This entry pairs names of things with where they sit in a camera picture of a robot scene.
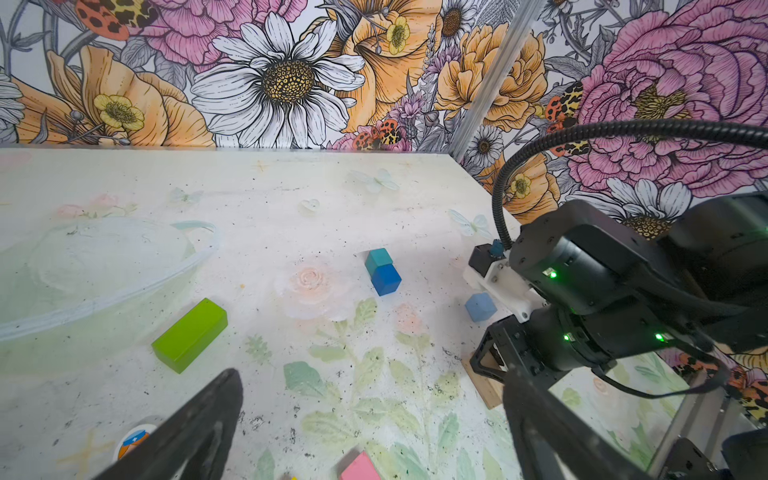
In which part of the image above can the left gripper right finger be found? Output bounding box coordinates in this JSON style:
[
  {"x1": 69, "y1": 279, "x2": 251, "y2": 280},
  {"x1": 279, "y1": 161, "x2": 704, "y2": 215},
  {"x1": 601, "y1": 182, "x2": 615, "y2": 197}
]
[{"x1": 503, "y1": 367, "x2": 649, "y2": 479}]

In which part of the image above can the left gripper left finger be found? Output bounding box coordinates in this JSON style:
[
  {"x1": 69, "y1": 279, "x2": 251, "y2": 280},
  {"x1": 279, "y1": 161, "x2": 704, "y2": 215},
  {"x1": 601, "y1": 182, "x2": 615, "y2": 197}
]
[{"x1": 97, "y1": 368, "x2": 243, "y2": 479}]

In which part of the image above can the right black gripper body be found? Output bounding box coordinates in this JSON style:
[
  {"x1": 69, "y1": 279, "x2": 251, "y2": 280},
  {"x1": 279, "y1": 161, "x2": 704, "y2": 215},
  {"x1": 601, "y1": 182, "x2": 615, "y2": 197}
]
[{"x1": 469, "y1": 311, "x2": 576, "y2": 384}]

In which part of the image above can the natural wood rectangular block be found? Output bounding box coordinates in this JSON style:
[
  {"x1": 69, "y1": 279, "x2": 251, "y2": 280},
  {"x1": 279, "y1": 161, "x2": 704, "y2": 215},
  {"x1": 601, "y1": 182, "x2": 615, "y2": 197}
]
[{"x1": 462, "y1": 352, "x2": 503, "y2": 410}]

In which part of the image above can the light blue wood cube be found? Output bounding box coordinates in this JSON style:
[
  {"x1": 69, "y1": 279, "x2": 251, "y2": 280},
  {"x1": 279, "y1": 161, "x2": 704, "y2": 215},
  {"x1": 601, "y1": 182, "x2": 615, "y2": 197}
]
[{"x1": 465, "y1": 292, "x2": 497, "y2": 323}]

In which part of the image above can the dark blue wood cube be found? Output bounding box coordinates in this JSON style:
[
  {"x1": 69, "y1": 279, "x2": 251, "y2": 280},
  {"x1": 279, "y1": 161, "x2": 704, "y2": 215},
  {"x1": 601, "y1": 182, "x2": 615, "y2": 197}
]
[{"x1": 371, "y1": 264, "x2": 402, "y2": 296}]

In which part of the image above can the teal wood cube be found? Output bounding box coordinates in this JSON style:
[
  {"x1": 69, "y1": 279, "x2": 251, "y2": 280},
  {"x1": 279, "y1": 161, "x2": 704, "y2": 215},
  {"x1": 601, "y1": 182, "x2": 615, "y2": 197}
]
[{"x1": 365, "y1": 248, "x2": 393, "y2": 276}]

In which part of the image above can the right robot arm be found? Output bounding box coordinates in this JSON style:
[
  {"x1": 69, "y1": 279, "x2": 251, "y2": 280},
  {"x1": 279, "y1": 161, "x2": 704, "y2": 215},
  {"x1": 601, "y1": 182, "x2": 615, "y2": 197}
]
[{"x1": 468, "y1": 192, "x2": 767, "y2": 388}]

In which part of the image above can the green rectangular wood block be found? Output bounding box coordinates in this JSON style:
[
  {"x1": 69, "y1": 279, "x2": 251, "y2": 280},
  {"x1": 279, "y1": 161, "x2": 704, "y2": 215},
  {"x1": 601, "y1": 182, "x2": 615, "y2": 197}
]
[{"x1": 151, "y1": 298, "x2": 228, "y2": 374}]

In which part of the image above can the pink rectangular wood block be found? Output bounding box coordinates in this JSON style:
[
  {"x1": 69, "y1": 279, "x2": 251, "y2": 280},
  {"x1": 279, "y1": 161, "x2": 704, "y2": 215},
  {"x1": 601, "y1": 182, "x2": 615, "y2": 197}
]
[{"x1": 339, "y1": 452, "x2": 381, "y2": 480}]

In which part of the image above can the round cartoon face sticker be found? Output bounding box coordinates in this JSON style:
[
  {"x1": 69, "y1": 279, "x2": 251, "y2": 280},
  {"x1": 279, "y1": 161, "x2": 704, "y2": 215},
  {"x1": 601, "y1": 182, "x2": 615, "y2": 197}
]
[{"x1": 113, "y1": 423, "x2": 157, "y2": 462}]

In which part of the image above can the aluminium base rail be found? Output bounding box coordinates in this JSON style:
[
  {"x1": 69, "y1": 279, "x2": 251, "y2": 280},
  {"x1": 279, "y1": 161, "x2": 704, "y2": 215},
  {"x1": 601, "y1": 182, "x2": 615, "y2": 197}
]
[{"x1": 647, "y1": 361, "x2": 767, "y2": 479}]

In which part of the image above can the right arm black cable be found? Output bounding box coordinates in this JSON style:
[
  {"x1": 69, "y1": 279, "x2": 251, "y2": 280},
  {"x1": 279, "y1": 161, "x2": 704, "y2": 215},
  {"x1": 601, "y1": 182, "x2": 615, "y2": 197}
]
[{"x1": 491, "y1": 119, "x2": 768, "y2": 251}]

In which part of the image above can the right aluminium corner post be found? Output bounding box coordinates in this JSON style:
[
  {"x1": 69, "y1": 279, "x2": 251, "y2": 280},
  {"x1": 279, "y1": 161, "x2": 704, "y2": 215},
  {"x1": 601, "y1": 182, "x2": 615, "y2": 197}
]
[{"x1": 448, "y1": 0, "x2": 545, "y2": 160}]

